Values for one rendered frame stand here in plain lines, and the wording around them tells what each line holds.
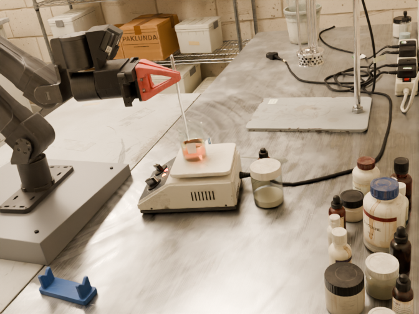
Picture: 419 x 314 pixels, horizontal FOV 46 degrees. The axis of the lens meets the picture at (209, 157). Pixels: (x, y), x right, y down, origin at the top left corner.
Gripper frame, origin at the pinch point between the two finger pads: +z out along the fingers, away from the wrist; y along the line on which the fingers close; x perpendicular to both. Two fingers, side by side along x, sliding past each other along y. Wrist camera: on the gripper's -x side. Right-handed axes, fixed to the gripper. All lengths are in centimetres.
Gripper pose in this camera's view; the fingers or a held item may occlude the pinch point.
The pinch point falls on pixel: (175, 76)
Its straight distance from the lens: 92.1
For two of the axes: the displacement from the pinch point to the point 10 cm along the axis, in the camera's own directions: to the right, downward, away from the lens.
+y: 1.3, -4.8, 8.7
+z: 9.8, -0.7, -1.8
